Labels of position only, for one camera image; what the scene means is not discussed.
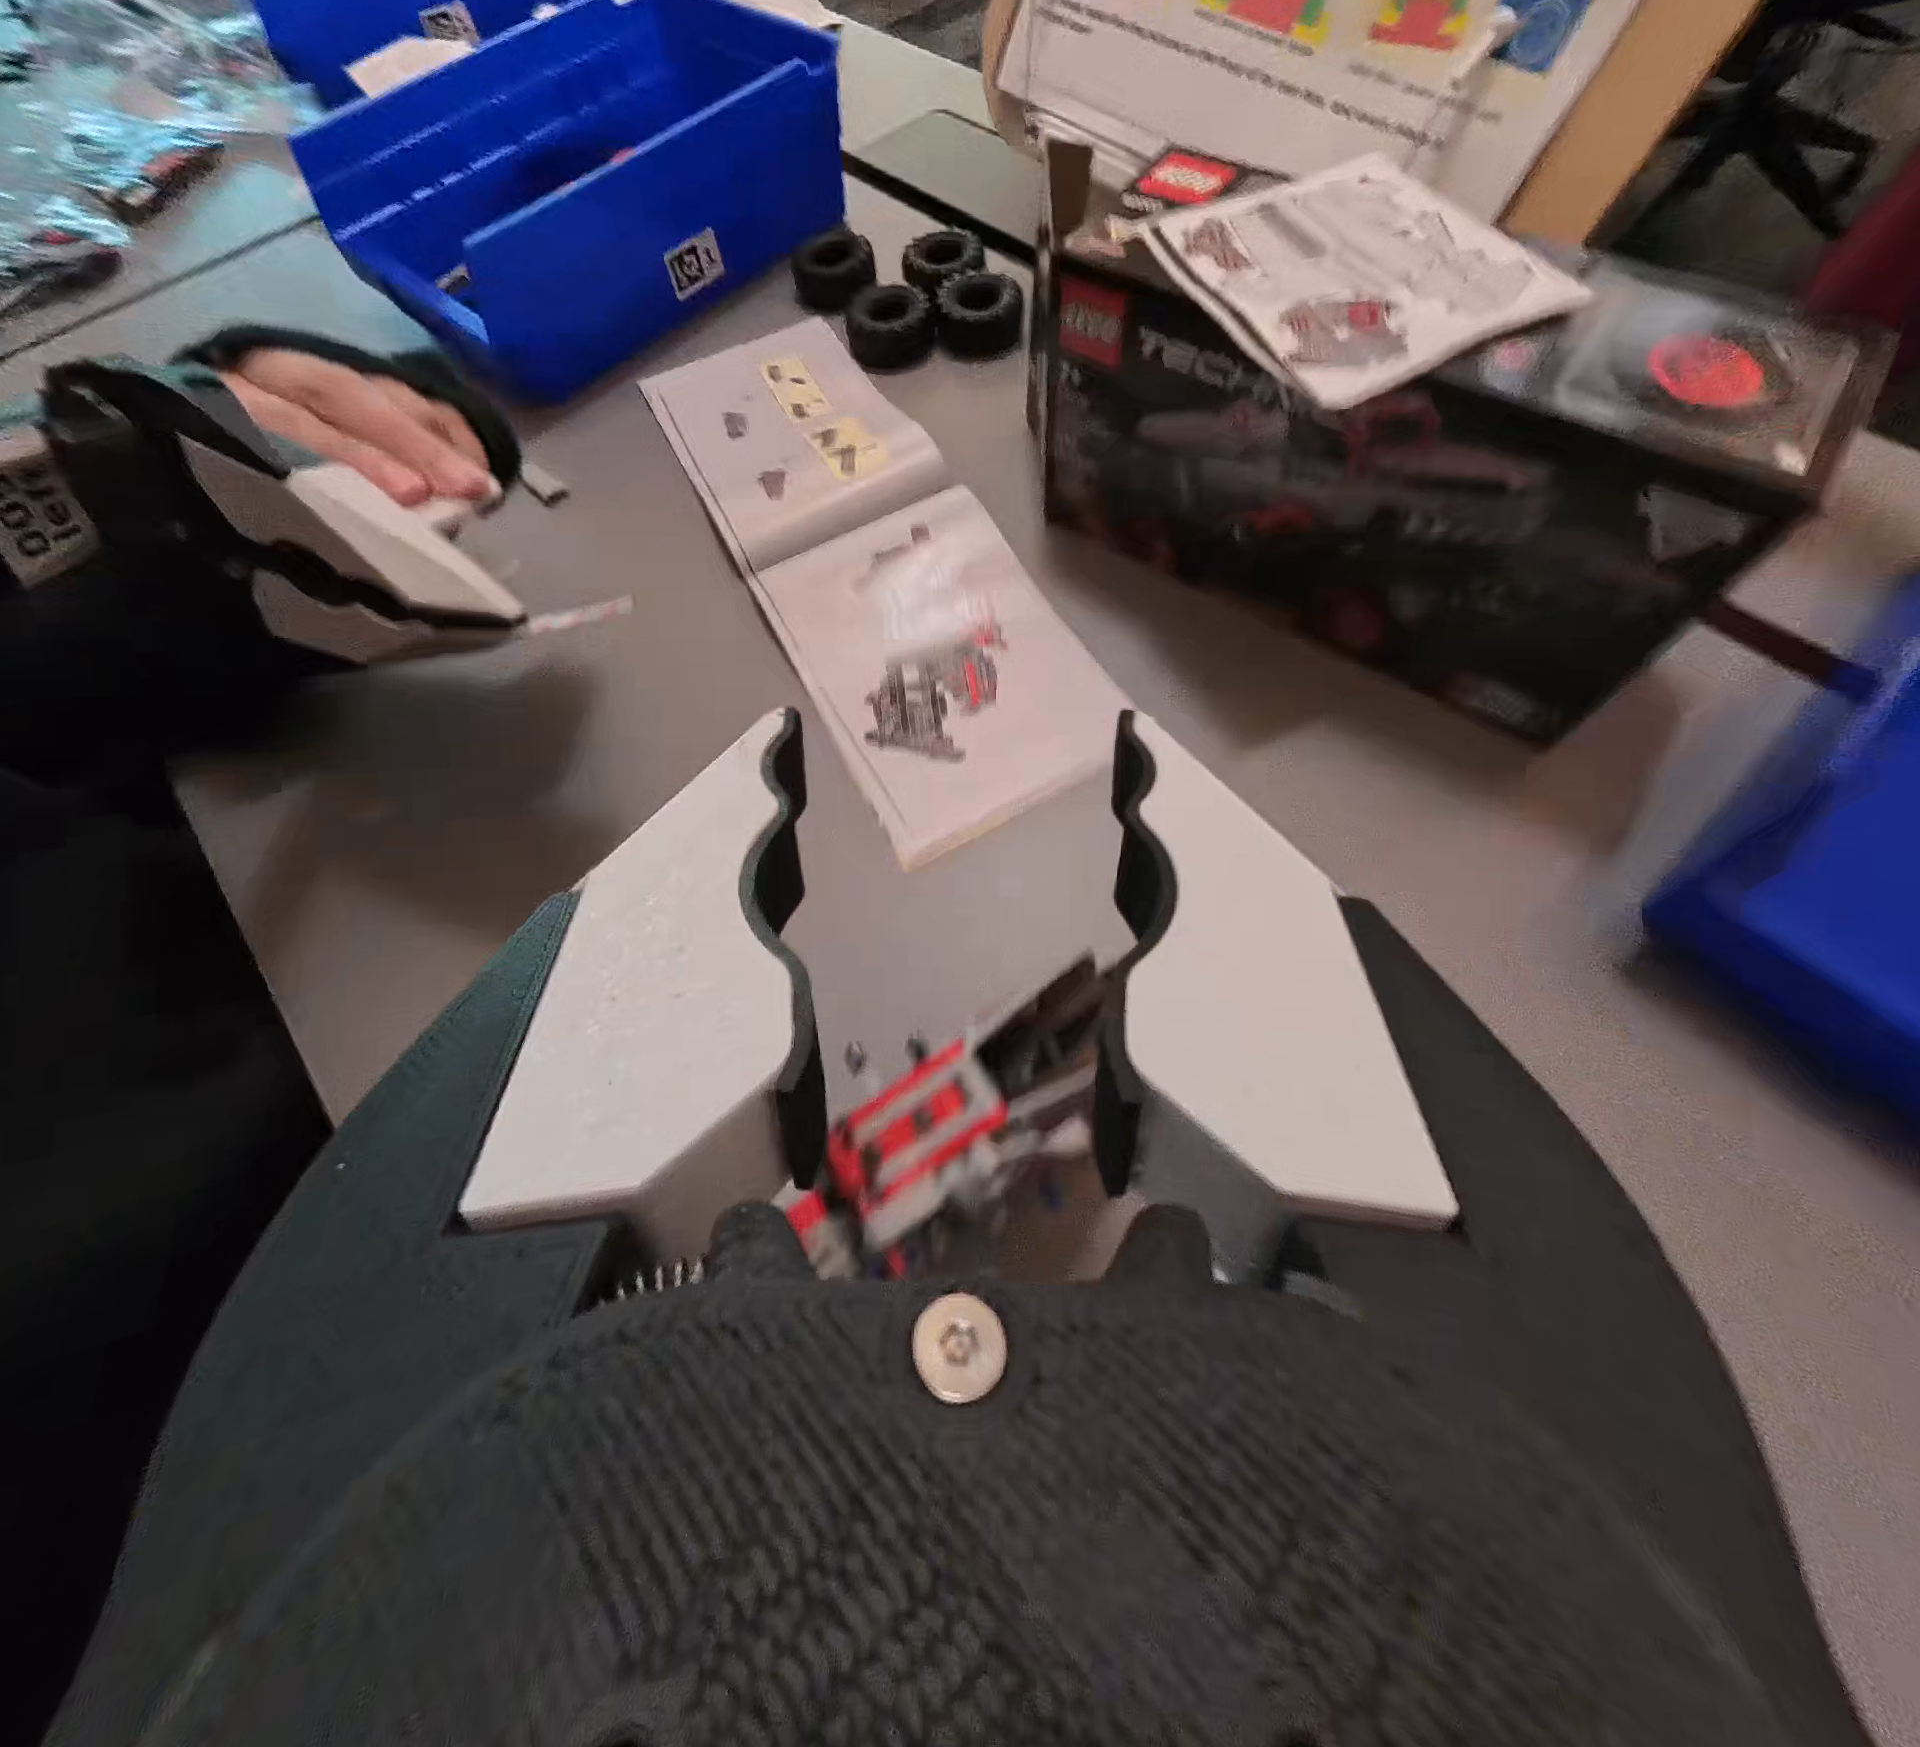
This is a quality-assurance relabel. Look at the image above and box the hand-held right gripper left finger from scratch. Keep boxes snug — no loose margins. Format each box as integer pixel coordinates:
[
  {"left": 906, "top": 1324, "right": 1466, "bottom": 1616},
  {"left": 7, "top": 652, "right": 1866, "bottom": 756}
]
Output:
[{"left": 458, "top": 709, "right": 830, "bottom": 1232}]

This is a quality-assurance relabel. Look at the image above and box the instruction sheet on board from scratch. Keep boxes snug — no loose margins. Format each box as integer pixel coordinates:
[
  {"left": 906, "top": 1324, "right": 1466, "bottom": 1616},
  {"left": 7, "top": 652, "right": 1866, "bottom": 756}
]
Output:
[{"left": 983, "top": 0, "right": 1914, "bottom": 250}]

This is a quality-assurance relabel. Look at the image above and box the clear plastic bag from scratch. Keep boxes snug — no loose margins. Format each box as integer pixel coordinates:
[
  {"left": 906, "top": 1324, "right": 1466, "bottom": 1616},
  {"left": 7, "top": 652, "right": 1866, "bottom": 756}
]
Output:
[{"left": 0, "top": 0, "right": 324, "bottom": 204}]

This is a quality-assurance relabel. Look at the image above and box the open instruction booklet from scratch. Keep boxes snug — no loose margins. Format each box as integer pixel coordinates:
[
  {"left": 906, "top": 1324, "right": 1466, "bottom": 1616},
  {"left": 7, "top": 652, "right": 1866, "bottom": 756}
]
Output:
[{"left": 638, "top": 314, "right": 1130, "bottom": 873}]

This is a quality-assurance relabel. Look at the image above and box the white paper sheet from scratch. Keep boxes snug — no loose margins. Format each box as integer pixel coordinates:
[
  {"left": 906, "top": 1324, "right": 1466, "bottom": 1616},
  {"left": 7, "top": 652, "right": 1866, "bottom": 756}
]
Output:
[{"left": 344, "top": 36, "right": 482, "bottom": 104}]

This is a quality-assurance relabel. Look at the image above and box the blue bin with printed tag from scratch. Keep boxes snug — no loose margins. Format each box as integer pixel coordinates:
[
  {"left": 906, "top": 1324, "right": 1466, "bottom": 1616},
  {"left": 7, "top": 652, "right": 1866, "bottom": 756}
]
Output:
[{"left": 291, "top": 0, "right": 846, "bottom": 407}]

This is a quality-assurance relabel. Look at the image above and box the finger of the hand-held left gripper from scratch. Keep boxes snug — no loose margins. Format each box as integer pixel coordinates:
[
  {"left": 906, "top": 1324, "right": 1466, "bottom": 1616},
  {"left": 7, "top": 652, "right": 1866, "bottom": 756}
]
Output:
[
  {"left": 252, "top": 566, "right": 512, "bottom": 669},
  {"left": 179, "top": 435, "right": 529, "bottom": 628}
]

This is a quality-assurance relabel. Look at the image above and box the grey and red sticker sheet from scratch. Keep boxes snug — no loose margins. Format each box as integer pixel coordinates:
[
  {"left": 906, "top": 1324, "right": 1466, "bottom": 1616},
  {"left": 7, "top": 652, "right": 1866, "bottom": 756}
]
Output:
[{"left": 1139, "top": 156, "right": 1596, "bottom": 411}]

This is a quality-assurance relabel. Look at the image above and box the small bag of parts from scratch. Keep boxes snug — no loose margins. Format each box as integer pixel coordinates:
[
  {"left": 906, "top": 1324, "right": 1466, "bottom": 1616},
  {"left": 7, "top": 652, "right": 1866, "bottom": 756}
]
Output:
[{"left": 0, "top": 128, "right": 228, "bottom": 325}]

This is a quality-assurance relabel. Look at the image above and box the person's left hand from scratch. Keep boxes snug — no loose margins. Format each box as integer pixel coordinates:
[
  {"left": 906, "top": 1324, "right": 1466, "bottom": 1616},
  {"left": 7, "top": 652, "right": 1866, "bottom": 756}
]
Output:
[{"left": 221, "top": 366, "right": 508, "bottom": 511}]

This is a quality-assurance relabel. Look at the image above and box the toy brick vehicle model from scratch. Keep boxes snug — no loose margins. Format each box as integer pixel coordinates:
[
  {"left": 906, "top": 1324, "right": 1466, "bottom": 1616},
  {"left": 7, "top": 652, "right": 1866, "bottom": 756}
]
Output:
[{"left": 782, "top": 958, "right": 1114, "bottom": 1284}]

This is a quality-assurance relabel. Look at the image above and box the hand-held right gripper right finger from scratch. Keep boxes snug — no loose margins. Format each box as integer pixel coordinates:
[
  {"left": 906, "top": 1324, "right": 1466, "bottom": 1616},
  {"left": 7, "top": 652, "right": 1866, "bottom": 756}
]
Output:
[{"left": 1093, "top": 709, "right": 1463, "bottom": 1232}]

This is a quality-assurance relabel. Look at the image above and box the grey desk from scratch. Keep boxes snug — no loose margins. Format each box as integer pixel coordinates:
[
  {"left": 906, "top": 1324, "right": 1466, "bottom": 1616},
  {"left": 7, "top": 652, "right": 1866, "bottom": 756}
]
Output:
[{"left": 0, "top": 0, "right": 1920, "bottom": 1747}]

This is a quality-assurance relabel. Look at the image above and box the dark toy box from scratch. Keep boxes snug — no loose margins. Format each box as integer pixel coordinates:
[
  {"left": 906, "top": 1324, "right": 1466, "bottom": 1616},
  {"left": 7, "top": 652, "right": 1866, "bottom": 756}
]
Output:
[{"left": 1027, "top": 135, "right": 1866, "bottom": 747}]

